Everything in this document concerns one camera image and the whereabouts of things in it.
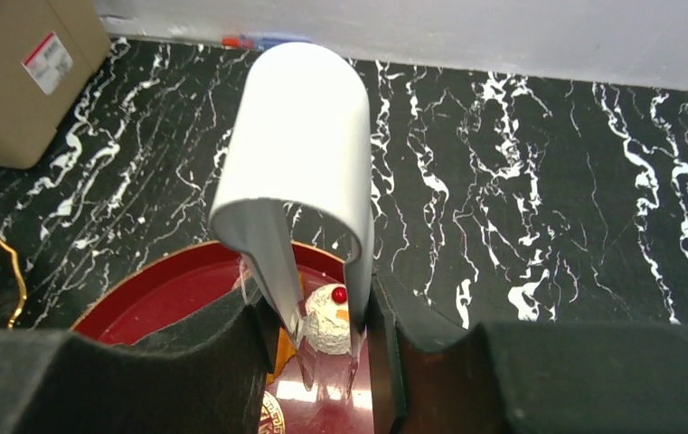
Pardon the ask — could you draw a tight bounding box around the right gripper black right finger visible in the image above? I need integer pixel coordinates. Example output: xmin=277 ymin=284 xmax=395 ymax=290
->
xmin=367 ymin=273 xmax=688 ymax=433

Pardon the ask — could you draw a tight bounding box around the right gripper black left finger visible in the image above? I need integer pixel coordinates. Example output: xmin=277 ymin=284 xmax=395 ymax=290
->
xmin=0 ymin=292 xmax=279 ymax=433

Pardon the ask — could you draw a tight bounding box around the dark red round tray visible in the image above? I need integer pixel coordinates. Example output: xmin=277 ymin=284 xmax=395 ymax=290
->
xmin=72 ymin=242 xmax=374 ymax=433

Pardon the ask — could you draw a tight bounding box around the white cream cake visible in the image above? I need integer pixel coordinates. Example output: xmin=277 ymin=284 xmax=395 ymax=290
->
xmin=302 ymin=284 xmax=352 ymax=355

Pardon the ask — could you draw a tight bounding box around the tan plastic toolbox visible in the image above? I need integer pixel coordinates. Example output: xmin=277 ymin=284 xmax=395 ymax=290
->
xmin=0 ymin=0 xmax=110 ymax=169

